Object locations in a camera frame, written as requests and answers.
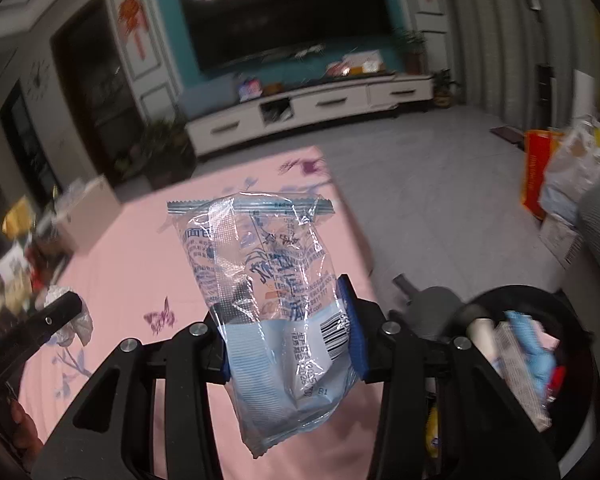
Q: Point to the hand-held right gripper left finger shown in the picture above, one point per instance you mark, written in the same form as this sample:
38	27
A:
212	360

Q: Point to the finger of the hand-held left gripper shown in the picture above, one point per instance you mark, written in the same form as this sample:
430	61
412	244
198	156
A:
50	317

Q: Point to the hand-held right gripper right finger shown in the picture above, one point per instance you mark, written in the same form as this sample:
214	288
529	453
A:
355	330

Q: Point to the clear blue snack packet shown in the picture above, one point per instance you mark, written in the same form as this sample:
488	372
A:
270	285

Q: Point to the black trash bin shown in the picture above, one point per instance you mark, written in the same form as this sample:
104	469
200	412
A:
570	320

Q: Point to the person's left hand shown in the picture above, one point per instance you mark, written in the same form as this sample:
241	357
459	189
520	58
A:
27	432

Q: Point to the crumpled clear plastic wrap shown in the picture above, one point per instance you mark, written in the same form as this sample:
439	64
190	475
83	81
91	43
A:
77	327

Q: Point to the pink printed tablecloth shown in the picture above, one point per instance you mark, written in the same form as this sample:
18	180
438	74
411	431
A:
130	270

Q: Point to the yellow paper bag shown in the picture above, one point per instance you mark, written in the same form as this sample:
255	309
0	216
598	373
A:
17	217

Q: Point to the white flat box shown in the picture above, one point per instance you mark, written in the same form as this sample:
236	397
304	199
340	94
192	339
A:
90	215

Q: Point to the silver wrapper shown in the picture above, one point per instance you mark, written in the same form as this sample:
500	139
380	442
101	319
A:
517	390

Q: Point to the group of potted plants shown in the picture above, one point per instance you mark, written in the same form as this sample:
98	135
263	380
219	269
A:
165	150

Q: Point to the printed cardboard box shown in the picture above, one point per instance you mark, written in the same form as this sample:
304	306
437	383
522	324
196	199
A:
560	242

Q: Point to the white television cabinet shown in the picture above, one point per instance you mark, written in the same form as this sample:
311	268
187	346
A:
330	102

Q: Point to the red shopping bag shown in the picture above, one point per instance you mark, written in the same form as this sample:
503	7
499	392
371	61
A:
535	175

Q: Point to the dark door mat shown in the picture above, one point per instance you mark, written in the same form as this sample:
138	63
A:
507	136

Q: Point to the small potted floor plant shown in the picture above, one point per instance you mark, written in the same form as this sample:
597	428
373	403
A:
442	92

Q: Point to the white desk calendar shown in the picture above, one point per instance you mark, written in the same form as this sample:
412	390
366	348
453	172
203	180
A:
365	62

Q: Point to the large white plastic bag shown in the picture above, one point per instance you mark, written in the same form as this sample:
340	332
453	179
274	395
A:
575	170

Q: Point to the potted plant brown pot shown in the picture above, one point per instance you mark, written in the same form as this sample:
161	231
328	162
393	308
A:
414	60

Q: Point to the black upright appliance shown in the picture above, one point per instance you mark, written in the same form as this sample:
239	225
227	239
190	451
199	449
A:
545	95

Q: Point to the black television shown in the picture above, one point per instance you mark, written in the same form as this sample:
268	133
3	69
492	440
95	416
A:
280	15

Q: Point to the grey curtain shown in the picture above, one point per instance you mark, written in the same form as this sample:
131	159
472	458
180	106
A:
505	35

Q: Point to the deer wall clock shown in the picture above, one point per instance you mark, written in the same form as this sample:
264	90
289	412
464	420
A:
40	79

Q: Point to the red photo frame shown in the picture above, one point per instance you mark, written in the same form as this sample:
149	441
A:
337	68

